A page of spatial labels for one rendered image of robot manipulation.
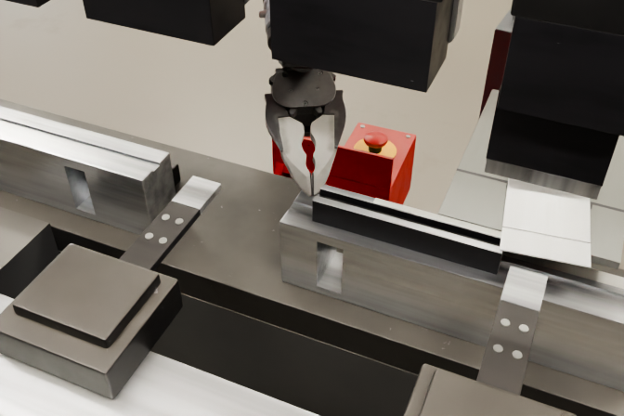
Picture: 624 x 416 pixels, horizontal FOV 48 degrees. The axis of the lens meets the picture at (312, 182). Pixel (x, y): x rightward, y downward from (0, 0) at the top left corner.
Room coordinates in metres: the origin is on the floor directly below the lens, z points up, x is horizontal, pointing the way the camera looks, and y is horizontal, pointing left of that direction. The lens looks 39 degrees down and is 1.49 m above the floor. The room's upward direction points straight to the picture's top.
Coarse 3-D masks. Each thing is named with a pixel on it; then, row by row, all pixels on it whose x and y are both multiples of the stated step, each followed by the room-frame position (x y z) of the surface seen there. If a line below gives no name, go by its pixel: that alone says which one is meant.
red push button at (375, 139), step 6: (372, 132) 0.96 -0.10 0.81; (378, 132) 0.96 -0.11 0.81; (366, 138) 0.94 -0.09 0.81; (372, 138) 0.94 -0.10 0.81; (378, 138) 0.94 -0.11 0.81; (384, 138) 0.94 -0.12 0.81; (366, 144) 0.94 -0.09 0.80; (372, 144) 0.93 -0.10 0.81; (378, 144) 0.93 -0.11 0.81; (384, 144) 0.93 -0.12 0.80; (372, 150) 0.94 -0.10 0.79; (378, 150) 0.94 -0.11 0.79
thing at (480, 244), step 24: (336, 192) 0.58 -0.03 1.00; (312, 216) 0.57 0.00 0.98; (336, 216) 0.55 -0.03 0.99; (360, 216) 0.54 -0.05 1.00; (384, 216) 0.54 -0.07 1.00; (408, 216) 0.55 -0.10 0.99; (384, 240) 0.53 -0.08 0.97; (408, 240) 0.52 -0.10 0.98; (432, 240) 0.51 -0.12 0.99; (456, 240) 0.50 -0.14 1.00; (480, 240) 0.51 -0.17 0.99; (480, 264) 0.49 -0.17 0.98
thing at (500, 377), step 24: (504, 288) 0.44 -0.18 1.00; (528, 288) 0.44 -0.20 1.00; (504, 312) 0.41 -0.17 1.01; (528, 312) 0.41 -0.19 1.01; (504, 336) 0.38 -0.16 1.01; (528, 336) 0.38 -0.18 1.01; (504, 360) 0.36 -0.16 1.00; (432, 384) 0.31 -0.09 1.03; (456, 384) 0.31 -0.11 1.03; (480, 384) 0.31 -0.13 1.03; (504, 384) 0.33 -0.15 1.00; (408, 408) 0.30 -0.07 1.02; (432, 408) 0.29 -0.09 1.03; (456, 408) 0.29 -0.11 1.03; (480, 408) 0.29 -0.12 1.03; (504, 408) 0.29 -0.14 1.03; (528, 408) 0.29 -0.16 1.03; (552, 408) 0.29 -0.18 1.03
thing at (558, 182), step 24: (504, 120) 0.50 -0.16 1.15; (528, 120) 0.49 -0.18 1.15; (504, 144) 0.50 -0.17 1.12; (528, 144) 0.49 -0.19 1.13; (552, 144) 0.48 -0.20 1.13; (576, 144) 0.48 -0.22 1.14; (600, 144) 0.47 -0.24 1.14; (504, 168) 0.51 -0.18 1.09; (528, 168) 0.49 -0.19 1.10; (552, 168) 0.48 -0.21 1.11; (576, 168) 0.47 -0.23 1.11; (600, 168) 0.47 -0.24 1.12; (576, 192) 0.48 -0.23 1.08
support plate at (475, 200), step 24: (480, 120) 0.71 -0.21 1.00; (480, 144) 0.66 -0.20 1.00; (480, 168) 0.62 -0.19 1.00; (456, 192) 0.58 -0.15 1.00; (480, 192) 0.58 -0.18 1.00; (504, 192) 0.58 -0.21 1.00; (600, 192) 0.58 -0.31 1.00; (456, 216) 0.54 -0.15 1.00; (480, 216) 0.54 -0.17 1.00; (600, 216) 0.54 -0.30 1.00; (600, 240) 0.50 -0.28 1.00; (600, 264) 0.48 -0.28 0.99
